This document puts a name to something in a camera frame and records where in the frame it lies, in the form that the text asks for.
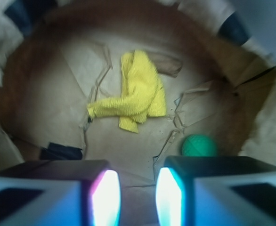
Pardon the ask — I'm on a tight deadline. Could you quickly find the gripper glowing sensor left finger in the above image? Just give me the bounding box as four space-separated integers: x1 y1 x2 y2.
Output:
0 160 121 226

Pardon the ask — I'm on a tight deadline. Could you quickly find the brown bark piece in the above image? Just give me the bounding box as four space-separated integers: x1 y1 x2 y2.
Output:
149 54 183 78

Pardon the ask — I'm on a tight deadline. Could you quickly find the yellow terry cloth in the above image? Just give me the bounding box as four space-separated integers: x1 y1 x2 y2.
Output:
87 50 167 133

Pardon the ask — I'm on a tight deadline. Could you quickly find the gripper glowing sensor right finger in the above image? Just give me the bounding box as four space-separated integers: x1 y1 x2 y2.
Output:
155 156 276 226

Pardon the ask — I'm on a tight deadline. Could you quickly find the green textured ball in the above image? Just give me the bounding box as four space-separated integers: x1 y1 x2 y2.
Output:
181 134 218 157

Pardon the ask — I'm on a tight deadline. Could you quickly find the brown paper bag bin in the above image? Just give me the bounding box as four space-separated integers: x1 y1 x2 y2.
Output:
0 0 276 186

